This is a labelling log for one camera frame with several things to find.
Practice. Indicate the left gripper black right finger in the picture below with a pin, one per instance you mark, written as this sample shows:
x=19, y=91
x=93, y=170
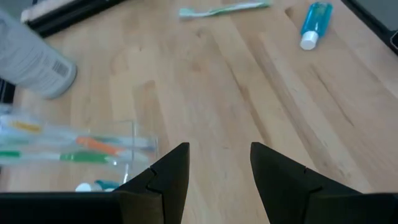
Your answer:
x=295, y=202

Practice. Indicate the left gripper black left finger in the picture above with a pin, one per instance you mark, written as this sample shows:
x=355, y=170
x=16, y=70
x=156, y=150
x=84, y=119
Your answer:
x=140, y=205

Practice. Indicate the small blue mouthwash bottle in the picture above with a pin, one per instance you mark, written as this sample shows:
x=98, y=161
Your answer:
x=315, y=21
x=107, y=184

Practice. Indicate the green toothbrush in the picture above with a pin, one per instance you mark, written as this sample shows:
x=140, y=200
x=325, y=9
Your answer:
x=224, y=9
x=84, y=157

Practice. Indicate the pale orange toothbrush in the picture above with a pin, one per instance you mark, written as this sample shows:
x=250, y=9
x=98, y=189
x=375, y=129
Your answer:
x=26, y=127

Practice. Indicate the clear acrylic organizer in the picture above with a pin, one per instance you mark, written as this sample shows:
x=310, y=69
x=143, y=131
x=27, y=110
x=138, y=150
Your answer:
x=136, y=133

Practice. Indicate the white green wipes canister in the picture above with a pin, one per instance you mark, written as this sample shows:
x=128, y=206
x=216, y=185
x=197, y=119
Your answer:
x=31, y=59

